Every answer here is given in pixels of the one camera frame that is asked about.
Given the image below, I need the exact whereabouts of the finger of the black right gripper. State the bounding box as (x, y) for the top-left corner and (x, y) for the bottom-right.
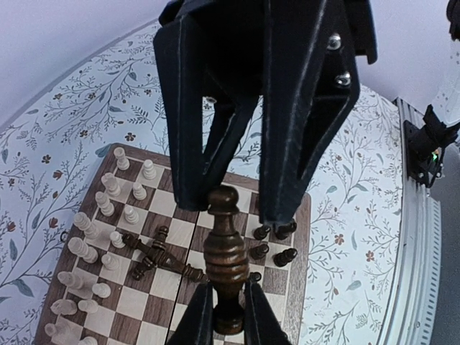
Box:
(259, 1), (360, 225)
(153, 14), (262, 211)

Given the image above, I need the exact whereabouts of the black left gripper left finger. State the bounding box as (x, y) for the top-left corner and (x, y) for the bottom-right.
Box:
(167, 282), (213, 345)

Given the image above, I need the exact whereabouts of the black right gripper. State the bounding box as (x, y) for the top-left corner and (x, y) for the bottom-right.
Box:
(159, 1), (377, 65)

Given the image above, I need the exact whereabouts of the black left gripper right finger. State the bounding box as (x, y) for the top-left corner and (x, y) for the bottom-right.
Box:
(244, 280), (291, 345)

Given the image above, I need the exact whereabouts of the dark chess piece corner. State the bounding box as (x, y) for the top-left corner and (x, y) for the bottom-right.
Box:
(272, 248), (298, 267)

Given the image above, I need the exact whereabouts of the tall dark chess piece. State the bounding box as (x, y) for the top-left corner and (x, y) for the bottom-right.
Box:
(203, 185), (249, 335)

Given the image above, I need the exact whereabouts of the pile of dark chess pieces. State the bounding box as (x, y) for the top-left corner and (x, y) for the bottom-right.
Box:
(122, 226), (208, 283)

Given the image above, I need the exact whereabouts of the wooden chess board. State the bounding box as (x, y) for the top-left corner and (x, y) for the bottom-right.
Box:
(35, 144), (311, 344)

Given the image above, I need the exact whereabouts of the row of white chess pieces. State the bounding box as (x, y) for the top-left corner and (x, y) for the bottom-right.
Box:
(35, 144), (176, 344)

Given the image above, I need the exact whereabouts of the floral patterned table mat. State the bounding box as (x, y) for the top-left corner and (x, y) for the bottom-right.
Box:
(1, 24), (403, 344)

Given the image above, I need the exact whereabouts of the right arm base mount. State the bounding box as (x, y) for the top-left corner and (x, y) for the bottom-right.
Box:
(403, 104), (459, 188)

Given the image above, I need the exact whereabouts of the front aluminium slotted rail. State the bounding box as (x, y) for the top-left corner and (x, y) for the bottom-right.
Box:
(377, 98), (442, 344)

